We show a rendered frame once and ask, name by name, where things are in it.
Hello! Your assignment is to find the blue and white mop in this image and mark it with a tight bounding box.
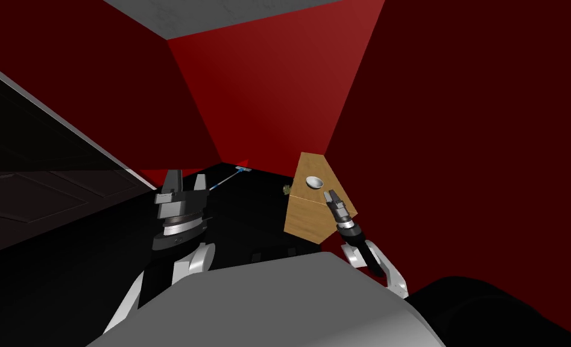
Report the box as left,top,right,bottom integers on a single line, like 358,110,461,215
207,166,253,192

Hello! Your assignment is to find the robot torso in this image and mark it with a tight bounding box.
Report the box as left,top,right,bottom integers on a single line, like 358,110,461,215
86,248,448,347

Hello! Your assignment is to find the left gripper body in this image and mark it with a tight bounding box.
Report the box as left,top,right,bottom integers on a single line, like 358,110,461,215
154,189,209,220

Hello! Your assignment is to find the dark panelled door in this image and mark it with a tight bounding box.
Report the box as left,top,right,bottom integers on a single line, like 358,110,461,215
0,52,159,261

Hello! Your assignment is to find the light wooden table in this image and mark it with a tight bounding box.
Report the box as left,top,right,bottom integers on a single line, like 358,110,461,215
283,151,359,245

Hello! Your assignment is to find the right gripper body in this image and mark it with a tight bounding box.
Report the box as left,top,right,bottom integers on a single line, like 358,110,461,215
327,199,350,225

